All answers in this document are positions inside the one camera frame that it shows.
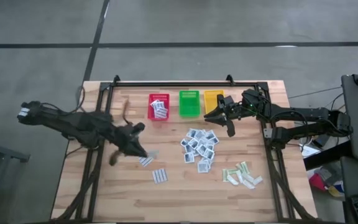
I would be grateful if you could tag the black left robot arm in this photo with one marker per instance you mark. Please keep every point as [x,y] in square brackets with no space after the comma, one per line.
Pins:
[73,124]

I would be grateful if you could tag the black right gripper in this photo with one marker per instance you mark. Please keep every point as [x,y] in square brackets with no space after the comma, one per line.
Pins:
[228,107]

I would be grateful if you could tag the green plastic basket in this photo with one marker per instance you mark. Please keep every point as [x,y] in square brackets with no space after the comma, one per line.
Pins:
[190,105]

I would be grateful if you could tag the black power adapter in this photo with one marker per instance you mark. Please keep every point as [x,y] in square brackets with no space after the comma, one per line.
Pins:
[322,140]

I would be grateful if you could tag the black metal table frame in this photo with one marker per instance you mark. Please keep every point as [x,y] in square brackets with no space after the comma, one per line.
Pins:
[182,84]

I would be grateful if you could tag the white paper sheet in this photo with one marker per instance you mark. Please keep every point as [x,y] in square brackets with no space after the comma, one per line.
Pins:
[310,151]

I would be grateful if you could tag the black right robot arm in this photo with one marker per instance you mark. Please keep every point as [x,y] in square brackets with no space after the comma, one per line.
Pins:
[306,113]

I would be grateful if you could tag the yellow blue item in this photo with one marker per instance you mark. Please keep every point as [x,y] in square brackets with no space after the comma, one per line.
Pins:
[336,189]

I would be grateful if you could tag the silver mounting bracket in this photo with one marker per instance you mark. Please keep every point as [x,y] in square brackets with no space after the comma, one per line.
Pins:
[267,133]

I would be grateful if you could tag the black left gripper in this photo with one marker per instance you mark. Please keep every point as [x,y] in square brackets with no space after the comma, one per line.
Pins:
[124,137]

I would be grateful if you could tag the yellow plastic basket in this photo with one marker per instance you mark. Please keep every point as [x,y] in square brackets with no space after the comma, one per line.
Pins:
[211,98]

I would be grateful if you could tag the red bag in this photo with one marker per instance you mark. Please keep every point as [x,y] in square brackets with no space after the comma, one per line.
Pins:
[317,182]

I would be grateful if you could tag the red plastic basket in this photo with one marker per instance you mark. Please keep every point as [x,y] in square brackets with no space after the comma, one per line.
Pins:
[158,96]

